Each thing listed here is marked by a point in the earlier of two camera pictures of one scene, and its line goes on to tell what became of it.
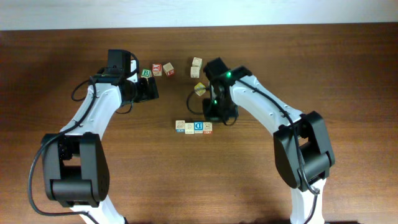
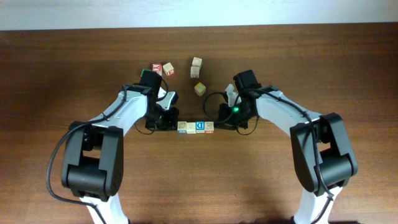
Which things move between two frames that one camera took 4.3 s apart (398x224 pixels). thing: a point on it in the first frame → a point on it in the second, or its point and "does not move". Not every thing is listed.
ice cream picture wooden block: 198,127 does not move
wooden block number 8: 180,126 does not move
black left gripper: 143,94 → 171,122
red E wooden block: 207,128 does not move
